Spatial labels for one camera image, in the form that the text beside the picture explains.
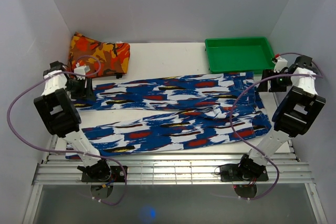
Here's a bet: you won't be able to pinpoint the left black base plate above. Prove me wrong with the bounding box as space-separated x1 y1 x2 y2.
80 166 128 183

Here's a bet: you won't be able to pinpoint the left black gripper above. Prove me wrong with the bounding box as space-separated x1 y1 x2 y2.
65 77 96 102

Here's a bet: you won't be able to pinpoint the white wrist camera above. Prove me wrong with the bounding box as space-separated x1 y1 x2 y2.
272 54 288 73
73 63 90 77

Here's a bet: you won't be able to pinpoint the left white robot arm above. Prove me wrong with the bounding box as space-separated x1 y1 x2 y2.
34 61 112 182

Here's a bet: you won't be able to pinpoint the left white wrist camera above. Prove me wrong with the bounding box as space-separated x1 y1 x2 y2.
73 63 90 77

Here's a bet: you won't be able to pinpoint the orange camouflage folded trousers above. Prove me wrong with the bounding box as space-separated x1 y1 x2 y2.
68 32 130 78

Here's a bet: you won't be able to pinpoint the green plastic tray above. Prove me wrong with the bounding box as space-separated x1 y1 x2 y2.
205 37 275 74

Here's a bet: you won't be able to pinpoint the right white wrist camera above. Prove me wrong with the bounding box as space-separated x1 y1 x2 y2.
272 54 288 73

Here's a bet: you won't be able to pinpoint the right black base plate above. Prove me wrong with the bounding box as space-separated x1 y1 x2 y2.
219 164 269 182

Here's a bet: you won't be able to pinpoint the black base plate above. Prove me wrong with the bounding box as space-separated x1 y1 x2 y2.
219 164 269 182
80 166 128 183

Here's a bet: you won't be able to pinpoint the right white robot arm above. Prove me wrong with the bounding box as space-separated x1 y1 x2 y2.
237 54 326 180

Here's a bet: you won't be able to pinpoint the blue white patterned trousers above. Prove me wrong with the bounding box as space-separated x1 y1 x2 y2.
73 72 271 156

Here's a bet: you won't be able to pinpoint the aluminium rail frame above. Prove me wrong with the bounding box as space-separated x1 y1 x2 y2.
23 141 327 223

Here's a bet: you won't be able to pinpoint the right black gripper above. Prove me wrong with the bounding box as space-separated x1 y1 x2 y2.
255 69 293 93

